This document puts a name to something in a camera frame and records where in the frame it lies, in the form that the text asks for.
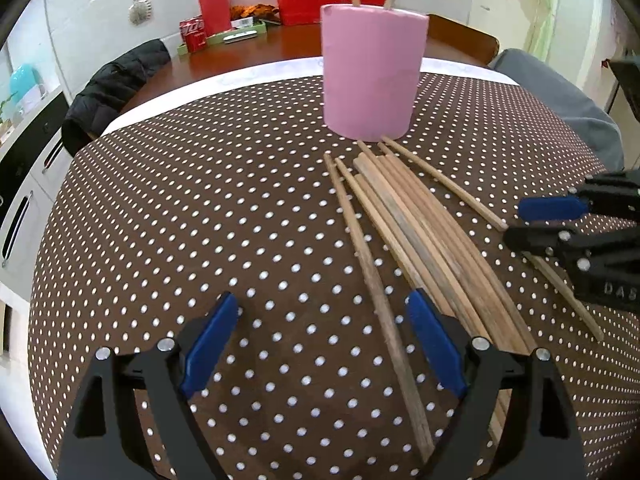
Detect black jacket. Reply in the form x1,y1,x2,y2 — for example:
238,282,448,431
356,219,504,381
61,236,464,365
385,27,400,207
61,38,173,157

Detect brown wooden table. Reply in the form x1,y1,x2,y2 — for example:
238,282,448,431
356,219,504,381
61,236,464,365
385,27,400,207
120,22,501,111

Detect dark wooden chopstick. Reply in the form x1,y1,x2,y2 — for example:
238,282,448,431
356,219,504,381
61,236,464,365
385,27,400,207
324,152,436,463

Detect brown polka dot tablecloth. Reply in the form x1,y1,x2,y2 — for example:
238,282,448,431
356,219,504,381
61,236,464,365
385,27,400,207
27,72,640,480

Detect dark object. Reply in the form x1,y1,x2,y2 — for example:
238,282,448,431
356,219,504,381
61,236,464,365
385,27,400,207
607,59,640,122

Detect pink cup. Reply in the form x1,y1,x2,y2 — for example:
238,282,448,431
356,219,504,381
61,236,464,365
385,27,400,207
320,3,430,142

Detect small red box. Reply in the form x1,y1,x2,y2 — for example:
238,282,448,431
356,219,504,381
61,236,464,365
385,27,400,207
198,0,233,37

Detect white table cloth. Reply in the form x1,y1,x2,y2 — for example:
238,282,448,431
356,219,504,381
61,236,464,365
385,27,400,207
100,55,526,136

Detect white and black cabinet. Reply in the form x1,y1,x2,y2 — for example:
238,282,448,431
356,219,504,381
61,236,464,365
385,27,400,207
0,90,76,271

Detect bunch of wooden chopsticks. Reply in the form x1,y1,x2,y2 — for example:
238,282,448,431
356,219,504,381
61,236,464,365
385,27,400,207
335,140,538,443

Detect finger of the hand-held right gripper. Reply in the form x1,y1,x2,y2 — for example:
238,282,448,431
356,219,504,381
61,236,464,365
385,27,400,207
517,170,640,223
502,221,640,281

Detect grey chair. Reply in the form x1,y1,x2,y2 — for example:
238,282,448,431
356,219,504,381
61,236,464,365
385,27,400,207
487,49,626,171

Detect wooden chair back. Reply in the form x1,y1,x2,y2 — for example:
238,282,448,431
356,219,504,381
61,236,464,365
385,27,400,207
426,14,500,68

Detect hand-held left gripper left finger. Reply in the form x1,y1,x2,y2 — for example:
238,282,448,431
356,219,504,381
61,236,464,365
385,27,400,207
59,291,240,480

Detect red soda can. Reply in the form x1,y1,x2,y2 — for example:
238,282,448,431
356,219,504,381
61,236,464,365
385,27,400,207
179,17,207,54

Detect orange snack packets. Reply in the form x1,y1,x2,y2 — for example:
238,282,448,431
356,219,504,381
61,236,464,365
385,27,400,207
230,3,279,24

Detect green tray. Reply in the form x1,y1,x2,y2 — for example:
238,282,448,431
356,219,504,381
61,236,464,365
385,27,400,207
205,20,267,47

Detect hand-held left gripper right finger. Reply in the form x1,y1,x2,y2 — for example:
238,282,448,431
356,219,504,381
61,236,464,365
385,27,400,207
405,289,588,480

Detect teal appliance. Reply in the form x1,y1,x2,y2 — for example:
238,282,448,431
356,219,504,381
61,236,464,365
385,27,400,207
10,63,49,111

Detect round wall ornament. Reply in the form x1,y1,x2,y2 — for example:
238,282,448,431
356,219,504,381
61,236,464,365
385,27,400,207
127,0,154,26

